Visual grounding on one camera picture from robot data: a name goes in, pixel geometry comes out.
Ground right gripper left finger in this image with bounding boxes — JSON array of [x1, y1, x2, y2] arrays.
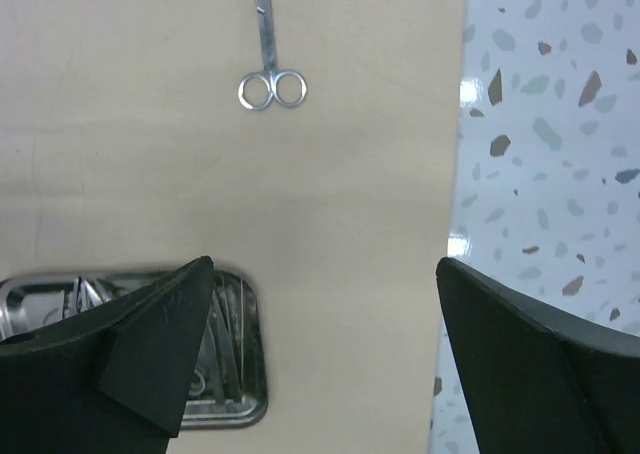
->
[[1, 256, 213, 454]]

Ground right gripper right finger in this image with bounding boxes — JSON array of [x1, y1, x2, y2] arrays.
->
[[436, 258, 639, 453]]

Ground steel tweezers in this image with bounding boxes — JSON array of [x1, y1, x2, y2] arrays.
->
[[61, 276, 114, 319]]

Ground stainless steel instrument tray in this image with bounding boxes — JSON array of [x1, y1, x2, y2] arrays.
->
[[1, 267, 268, 430]]

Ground steel forceps with rings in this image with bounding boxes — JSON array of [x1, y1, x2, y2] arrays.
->
[[189, 271, 244, 404]]

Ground beige surgical drape cloth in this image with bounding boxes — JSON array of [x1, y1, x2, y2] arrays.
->
[[1, 0, 464, 453]]

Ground steel surgical scissors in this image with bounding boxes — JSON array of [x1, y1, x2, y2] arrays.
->
[[237, 0, 308, 111]]

